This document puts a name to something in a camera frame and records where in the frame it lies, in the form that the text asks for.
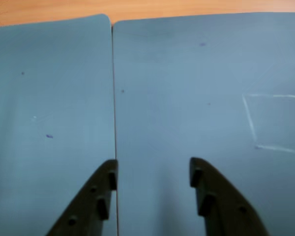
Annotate plain dark gray mat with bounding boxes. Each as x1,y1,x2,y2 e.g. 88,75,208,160
0,13,117,236

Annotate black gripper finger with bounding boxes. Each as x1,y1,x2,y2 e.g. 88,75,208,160
46,159,119,236
189,157,270,236

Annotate dark gray mat chalk square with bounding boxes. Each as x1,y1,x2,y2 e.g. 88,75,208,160
112,11,295,236

